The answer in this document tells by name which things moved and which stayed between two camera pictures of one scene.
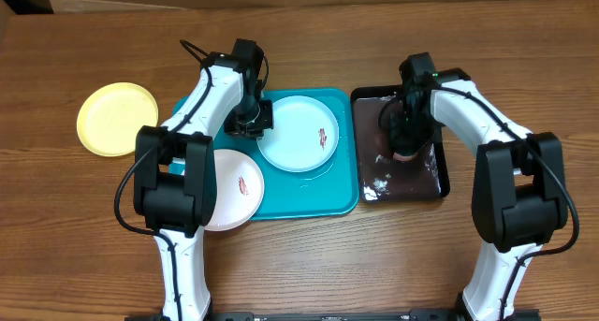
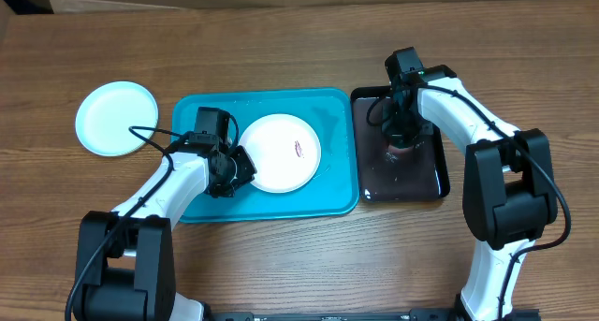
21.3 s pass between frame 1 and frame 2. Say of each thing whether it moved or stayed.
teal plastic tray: stayed
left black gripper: moved
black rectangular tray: stayed
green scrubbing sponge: moved
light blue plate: moved
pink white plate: moved
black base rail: stayed
